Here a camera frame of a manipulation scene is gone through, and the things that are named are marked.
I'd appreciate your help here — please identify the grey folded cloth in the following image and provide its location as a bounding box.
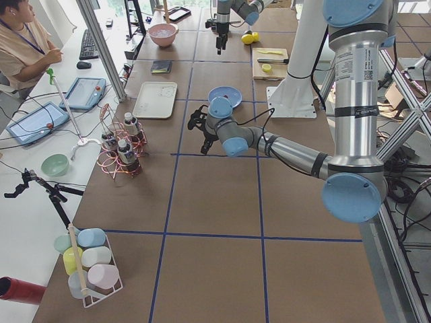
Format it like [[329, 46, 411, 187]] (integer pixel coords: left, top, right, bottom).
[[150, 60, 172, 74]]

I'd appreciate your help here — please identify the blue round plate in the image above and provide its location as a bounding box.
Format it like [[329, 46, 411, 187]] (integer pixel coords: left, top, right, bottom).
[[208, 86, 242, 108]]

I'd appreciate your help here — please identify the aluminium frame post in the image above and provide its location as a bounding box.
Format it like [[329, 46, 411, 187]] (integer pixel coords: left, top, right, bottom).
[[76, 0, 127, 102]]

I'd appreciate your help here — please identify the mint green cup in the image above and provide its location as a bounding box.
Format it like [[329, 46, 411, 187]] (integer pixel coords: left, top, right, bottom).
[[53, 234, 71, 254]]

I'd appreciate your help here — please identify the cream bear tray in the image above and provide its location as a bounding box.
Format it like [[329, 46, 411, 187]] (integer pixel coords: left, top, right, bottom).
[[132, 81, 177, 119]]

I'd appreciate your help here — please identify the yellow lemon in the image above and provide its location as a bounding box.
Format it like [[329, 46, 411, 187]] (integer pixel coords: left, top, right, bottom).
[[252, 32, 260, 42], [241, 34, 255, 45]]

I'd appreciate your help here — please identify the black tripod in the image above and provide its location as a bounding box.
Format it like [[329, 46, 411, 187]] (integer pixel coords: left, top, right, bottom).
[[3, 169, 85, 231]]

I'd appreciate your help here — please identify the copper wire bottle rack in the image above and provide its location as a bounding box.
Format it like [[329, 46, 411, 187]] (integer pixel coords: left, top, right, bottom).
[[97, 104, 147, 178]]

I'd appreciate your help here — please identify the teach pendant far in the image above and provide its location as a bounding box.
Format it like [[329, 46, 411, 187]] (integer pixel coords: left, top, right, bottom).
[[65, 77, 106, 111]]

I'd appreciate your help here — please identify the seated person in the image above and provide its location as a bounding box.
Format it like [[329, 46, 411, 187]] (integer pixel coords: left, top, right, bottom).
[[1, 1, 63, 91]]

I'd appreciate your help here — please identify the tea bottle front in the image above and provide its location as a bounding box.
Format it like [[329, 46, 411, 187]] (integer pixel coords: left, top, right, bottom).
[[117, 139, 142, 175]]

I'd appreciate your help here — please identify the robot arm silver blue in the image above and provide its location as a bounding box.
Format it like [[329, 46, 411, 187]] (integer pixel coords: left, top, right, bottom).
[[188, 1, 398, 223]]

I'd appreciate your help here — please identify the pink cup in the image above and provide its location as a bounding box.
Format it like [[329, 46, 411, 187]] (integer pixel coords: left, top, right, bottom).
[[88, 264, 119, 289]]

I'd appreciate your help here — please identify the yellow plastic knife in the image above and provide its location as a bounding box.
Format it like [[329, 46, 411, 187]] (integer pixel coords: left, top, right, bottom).
[[257, 50, 284, 55]]

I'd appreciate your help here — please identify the wooden stand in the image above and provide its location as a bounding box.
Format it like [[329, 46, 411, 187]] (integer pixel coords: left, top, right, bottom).
[[163, 0, 170, 24]]

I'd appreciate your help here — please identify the tea bottle rear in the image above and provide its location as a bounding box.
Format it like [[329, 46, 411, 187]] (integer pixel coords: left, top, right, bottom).
[[124, 112, 143, 143]]

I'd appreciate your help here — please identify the teach pendant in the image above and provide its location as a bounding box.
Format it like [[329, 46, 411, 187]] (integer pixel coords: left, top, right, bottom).
[[65, 77, 106, 111], [6, 102, 69, 145]]

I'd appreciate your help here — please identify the white cup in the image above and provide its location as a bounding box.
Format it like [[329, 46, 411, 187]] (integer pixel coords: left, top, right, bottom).
[[81, 246, 112, 268]]

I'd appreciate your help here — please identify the yellow cup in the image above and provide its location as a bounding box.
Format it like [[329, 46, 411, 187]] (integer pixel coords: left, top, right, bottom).
[[63, 247, 77, 276]]

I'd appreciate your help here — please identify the red cylinder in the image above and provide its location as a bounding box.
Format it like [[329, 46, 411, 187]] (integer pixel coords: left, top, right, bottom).
[[1, 277, 46, 305]]

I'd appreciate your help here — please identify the black mouse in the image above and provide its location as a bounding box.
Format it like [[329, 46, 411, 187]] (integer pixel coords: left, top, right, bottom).
[[76, 61, 92, 70]]

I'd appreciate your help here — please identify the teach pendant near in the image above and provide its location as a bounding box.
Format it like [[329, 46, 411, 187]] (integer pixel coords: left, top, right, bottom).
[[6, 102, 69, 145]]

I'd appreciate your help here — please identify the wooden cutting board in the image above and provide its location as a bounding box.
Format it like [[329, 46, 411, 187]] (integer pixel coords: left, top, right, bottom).
[[252, 47, 289, 80]]

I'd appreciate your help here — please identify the tea bottle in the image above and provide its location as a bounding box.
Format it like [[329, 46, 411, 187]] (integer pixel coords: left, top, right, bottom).
[[101, 131, 118, 157], [124, 112, 143, 143], [117, 139, 142, 175]]

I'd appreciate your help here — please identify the green bowl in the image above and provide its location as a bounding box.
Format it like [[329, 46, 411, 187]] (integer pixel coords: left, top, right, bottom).
[[41, 154, 69, 177]]

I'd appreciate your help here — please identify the lemon half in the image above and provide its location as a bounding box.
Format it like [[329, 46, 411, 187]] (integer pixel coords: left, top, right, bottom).
[[261, 63, 272, 73]]

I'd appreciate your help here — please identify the pink bowl with ice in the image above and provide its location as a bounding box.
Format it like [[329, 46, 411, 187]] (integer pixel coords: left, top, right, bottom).
[[148, 24, 179, 48]]

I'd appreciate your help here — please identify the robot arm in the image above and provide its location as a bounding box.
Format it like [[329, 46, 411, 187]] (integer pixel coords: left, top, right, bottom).
[[205, 0, 273, 55]]

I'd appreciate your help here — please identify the light blue lower cup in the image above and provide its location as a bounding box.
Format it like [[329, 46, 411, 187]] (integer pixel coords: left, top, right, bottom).
[[68, 271, 85, 299]]

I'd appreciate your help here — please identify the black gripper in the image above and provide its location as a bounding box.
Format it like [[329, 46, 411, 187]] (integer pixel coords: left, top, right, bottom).
[[187, 104, 219, 155], [205, 18, 230, 55]]

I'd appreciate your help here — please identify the white wire cup basket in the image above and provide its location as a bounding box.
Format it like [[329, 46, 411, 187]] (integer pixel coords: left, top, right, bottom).
[[68, 223, 123, 308]]

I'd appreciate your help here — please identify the black keyboard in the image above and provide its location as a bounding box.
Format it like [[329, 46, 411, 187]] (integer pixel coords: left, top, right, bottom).
[[79, 30, 99, 61]]

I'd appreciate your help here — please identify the white reacher stick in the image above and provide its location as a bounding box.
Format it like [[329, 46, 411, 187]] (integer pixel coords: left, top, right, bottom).
[[46, 68, 102, 161]]

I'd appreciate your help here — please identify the tea bottle left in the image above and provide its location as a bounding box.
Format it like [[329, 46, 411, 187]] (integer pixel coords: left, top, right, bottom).
[[101, 131, 118, 157]]

